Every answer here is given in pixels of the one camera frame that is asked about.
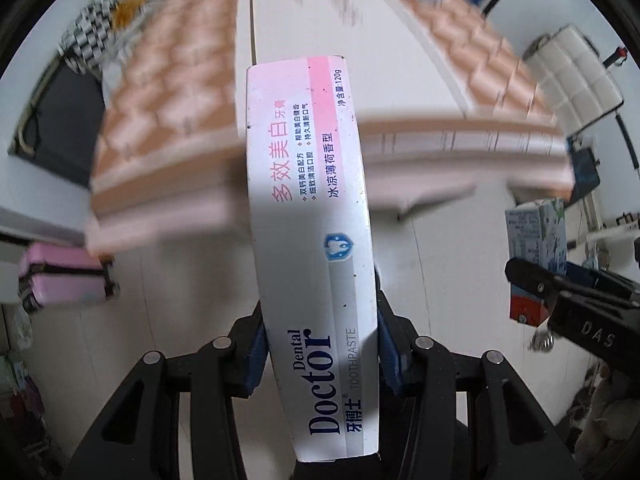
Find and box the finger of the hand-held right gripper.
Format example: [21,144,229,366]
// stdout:
[566,262,640,308]
[504,257,568,307]

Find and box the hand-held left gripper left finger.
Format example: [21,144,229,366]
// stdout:
[65,300,273,480]

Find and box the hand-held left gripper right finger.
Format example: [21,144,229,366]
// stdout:
[372,265,571,480]

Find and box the small red blue carton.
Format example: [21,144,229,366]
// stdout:
[504,199,568,328]

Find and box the pink white toothpaste box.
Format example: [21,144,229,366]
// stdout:
[245,54,381,463]

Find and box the person's right forearm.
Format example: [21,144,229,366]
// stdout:
[570,375,640,480]

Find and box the white padded chair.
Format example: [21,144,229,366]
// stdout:
[525,25,626,136]

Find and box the pink suitcase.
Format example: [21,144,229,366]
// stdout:
[17,242,121,313]

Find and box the grey folding bed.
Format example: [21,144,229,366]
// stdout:
[7,55,108,186]

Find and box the orange yellow bundle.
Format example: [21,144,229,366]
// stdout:
[112,0,151,26]

